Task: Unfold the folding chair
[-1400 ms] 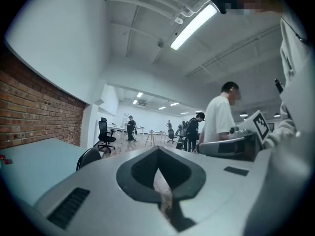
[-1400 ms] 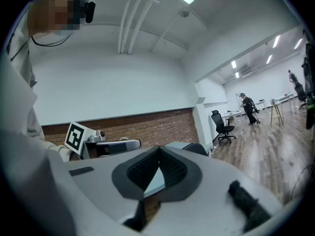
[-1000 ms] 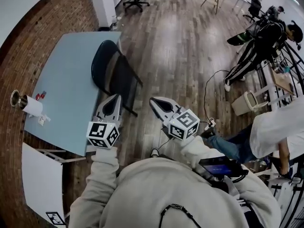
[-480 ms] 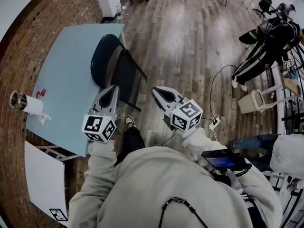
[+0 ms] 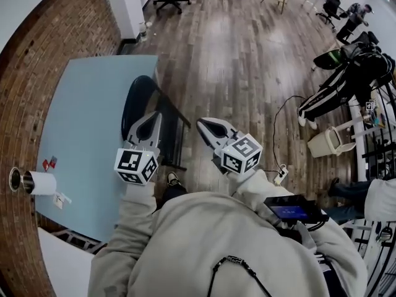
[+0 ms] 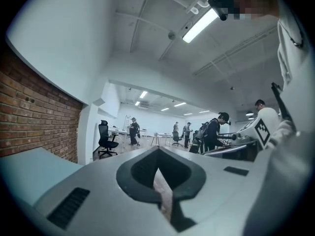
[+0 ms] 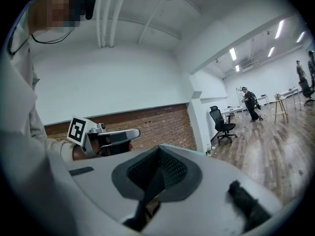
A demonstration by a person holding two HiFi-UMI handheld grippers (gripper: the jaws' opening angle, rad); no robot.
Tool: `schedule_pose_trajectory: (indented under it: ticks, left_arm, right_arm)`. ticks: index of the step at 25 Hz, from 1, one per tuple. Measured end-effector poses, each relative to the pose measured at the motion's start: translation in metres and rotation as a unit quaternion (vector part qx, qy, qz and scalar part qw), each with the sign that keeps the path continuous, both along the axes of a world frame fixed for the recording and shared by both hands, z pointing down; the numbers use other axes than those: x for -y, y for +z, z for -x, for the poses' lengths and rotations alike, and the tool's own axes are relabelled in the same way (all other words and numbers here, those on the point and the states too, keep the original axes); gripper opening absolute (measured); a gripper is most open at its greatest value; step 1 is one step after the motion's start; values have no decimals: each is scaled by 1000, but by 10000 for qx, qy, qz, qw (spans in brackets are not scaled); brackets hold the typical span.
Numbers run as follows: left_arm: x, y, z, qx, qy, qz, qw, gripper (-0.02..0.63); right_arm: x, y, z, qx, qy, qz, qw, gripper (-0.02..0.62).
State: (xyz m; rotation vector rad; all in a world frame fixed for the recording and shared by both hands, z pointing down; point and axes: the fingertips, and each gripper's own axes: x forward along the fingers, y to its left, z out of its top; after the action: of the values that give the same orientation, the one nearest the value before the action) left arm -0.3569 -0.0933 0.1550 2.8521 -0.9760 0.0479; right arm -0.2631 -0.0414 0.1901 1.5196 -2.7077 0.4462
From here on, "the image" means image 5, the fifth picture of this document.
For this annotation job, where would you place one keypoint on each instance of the person's grey sweatshirt torso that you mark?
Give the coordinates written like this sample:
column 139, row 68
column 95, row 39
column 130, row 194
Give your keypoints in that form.
column 201, row 243

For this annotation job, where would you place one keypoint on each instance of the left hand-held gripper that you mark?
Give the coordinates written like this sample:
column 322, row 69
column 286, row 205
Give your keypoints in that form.
column 136, row 166

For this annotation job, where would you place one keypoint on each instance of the white power strip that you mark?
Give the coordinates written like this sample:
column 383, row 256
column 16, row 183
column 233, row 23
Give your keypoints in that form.
column 281, row 174

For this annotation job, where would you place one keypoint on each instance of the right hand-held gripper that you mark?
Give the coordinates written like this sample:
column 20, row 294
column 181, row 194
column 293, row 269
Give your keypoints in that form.
column 241, row 153

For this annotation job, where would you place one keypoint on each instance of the metal cup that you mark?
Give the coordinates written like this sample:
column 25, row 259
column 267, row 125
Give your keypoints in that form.
column 15, row 178

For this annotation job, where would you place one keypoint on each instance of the low white table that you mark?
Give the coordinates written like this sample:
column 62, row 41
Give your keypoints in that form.
column 62, row 265

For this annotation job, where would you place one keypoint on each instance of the person's black beige shoe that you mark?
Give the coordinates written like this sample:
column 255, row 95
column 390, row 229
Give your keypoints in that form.
column 173, row 179

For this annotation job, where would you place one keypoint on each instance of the light blue table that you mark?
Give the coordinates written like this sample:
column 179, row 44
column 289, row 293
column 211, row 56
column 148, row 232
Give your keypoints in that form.
column 89, row 119

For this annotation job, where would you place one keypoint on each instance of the person's left forearm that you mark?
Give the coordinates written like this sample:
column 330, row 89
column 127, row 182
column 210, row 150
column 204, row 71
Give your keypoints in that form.
column 136, row 200

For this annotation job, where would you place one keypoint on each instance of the black oval seat shell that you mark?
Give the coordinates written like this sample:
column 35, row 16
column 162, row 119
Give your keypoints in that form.
column 328, row 59

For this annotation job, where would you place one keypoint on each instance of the white paper roll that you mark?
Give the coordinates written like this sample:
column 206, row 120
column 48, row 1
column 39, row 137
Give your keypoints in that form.
column 43, row 182

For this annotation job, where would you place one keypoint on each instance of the black chest-worn device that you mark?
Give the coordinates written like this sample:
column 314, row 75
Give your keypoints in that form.
column 290, row 210

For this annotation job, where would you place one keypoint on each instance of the beige trash bin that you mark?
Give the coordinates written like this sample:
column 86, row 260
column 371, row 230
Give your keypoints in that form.
column 325, row 142

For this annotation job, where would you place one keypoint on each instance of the red packet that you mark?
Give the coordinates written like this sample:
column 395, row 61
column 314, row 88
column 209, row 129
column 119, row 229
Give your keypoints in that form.
column 53, row 161
column 45, row 164

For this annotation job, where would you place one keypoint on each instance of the white folded card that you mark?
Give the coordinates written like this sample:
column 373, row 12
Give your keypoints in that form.
column 60, row 199

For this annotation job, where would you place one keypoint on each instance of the small white container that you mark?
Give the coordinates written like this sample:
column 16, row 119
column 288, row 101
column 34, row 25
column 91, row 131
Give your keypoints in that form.
column 143, row 31

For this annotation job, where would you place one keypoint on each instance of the person's dark trouser leg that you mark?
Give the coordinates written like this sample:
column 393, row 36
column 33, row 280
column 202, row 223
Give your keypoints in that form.
column 174, row 193

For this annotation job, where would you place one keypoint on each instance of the person's right forearm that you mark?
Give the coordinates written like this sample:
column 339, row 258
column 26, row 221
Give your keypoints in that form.
column 260, row 187

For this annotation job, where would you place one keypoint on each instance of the white desk black frame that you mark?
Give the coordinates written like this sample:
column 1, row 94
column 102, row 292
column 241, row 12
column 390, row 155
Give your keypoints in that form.
column 359, row 128

